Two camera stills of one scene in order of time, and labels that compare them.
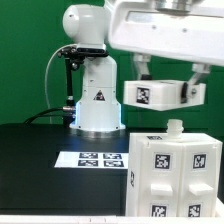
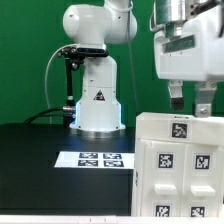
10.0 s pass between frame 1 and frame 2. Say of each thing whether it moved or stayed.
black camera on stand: stayed
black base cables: stayed
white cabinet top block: moved
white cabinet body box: moved
